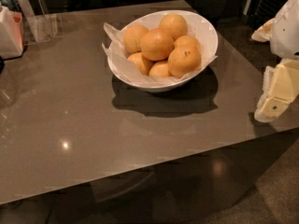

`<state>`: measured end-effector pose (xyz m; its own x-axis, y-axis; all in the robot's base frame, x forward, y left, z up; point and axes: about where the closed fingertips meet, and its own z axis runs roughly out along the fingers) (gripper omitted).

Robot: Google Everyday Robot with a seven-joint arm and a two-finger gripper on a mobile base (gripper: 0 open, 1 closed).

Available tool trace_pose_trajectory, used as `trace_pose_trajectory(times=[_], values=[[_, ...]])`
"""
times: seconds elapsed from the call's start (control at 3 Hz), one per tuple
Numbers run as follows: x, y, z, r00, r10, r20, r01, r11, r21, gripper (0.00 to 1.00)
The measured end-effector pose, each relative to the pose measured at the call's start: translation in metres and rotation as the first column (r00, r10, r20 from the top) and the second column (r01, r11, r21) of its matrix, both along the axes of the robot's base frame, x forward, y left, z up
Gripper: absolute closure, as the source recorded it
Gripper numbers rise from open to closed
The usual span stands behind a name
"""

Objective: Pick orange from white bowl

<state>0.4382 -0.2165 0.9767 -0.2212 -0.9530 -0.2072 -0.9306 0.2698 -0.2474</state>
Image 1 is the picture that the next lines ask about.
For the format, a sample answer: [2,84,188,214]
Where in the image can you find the white napkin box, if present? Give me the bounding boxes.
[0,3,24,59]

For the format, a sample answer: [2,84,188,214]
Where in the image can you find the white ceramic bowl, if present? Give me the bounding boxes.
[102,10,218,92]

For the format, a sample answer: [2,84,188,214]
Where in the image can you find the orange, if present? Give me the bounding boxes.
[174,35,201,51]
[127,52,154,76]
[159,13,188,40]
[167,45,201,78]
[149,61,171,77]
[140,28,174,61]
[123,24,149,53]

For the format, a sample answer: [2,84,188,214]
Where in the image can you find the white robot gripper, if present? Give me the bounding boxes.
[251,0,299,122]

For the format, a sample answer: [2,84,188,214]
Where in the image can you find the orange at bowl back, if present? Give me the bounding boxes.
[159,13,188,40]

